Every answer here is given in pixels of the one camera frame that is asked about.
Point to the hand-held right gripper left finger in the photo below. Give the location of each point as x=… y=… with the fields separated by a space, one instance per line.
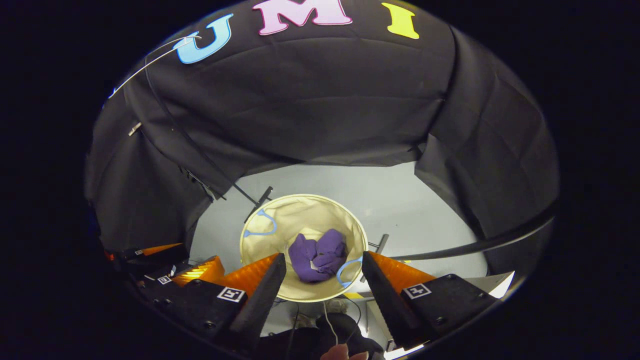
x=262 y=300

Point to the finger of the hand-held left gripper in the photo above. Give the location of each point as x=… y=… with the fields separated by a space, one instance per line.
x=160 y=257
x=197 y=272

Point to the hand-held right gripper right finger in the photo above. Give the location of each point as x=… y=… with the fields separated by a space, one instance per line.
x=387 y=305

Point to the purple ribbed garment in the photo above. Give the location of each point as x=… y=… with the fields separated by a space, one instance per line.
x=325 y=250

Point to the cream round laundry hamper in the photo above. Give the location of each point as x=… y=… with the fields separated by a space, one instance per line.
x=300 y=215

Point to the black clothes rack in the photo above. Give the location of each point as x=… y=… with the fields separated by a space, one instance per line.
x=500 y=240

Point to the white hanger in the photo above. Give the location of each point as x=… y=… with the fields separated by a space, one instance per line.
x=145 y=70

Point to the yellow floor tape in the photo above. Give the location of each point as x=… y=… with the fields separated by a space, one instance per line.
x=354 y=295

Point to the person's dark trousers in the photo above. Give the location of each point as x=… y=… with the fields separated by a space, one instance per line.
x=310 y=345

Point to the silver clip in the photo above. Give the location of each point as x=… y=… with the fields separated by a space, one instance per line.
x=135 y=129

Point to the black backdrop cloth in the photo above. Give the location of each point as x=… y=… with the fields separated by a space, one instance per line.
x=300 y=100

